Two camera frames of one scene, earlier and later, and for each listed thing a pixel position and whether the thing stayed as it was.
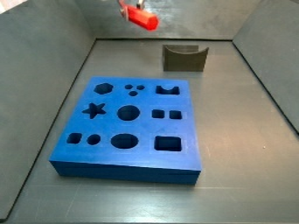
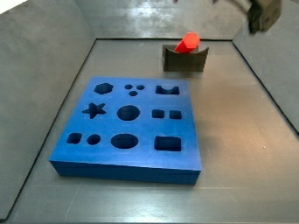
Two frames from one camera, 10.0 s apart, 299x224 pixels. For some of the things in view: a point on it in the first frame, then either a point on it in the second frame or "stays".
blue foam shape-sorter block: x=127 y=129 stays
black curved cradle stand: x=183 y=58 stays
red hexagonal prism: x=143 y=18 -> x=188 y=44
